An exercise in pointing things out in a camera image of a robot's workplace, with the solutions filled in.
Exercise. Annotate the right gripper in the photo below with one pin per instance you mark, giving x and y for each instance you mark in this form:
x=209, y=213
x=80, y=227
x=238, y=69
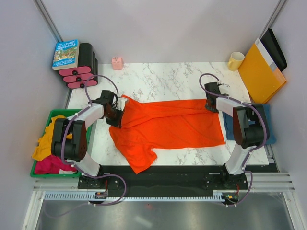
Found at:
x=211, y=109

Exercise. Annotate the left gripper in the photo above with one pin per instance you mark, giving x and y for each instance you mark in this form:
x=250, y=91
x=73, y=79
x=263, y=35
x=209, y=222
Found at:
x=117, y=122

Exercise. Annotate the orange t-shirt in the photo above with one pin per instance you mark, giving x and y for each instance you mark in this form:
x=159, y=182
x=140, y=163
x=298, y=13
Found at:
x=164, y=125

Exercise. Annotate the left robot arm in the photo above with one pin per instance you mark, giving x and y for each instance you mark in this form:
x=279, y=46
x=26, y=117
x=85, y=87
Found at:
x=69, y=140

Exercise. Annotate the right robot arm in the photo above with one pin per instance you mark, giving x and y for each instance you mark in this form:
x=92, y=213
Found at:
x=250, y=126

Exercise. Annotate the folded blue t-shirt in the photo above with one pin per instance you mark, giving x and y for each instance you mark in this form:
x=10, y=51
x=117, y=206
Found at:
x=228, y=123

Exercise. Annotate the green plastic bin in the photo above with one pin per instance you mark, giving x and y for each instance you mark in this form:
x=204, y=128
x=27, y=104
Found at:
x=66, y=113

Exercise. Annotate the yellow mug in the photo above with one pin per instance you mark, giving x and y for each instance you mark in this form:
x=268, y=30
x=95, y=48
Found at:
x=235, y=60

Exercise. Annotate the small pink box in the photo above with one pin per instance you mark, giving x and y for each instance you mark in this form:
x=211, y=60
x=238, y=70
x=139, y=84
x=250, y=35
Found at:
x=117, y=63

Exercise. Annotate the orange folder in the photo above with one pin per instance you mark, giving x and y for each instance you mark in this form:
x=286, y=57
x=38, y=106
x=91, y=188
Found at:
x=260, y=81

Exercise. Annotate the white grey folder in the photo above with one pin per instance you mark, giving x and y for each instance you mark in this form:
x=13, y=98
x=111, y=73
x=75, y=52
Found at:
x=266, y=56

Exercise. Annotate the yellow t-shirt in bin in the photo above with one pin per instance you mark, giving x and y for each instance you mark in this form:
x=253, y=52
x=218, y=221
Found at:
x=43, y=150

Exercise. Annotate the blue treehouse paperback book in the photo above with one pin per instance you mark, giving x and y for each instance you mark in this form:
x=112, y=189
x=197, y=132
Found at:
x=66, y=55

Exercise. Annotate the magenta t-shirt in bin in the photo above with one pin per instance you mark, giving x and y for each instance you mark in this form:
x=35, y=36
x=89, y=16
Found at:
x=53, y=165

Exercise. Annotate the black folder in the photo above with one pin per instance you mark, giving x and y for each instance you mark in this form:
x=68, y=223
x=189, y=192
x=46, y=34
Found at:
x=272, y=46

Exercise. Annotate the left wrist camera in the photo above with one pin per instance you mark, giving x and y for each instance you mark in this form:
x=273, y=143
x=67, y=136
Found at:
x=121, y=102

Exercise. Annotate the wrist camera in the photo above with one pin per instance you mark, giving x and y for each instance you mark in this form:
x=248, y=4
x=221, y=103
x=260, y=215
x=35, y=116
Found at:
x=224, y=88
x=121, y=102

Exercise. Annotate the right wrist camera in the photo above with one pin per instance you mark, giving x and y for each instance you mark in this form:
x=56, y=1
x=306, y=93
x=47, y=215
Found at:
x=224, y=88

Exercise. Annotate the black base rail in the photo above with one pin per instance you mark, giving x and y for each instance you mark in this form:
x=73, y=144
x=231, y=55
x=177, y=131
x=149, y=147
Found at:
x=164, y=180

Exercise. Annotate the grey slotted cable duct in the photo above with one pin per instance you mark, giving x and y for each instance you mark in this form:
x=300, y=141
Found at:
x=100, y=195

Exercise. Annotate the right aluminium frame post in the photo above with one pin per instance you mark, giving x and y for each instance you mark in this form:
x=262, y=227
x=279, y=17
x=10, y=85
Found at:
x=277, y=10

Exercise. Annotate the aluminium frame post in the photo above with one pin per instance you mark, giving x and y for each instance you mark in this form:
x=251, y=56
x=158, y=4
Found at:
x=277, y=10
x=48, y=20

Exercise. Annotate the left aluminium frame post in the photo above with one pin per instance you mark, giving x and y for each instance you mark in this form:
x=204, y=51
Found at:
x=48, y=20

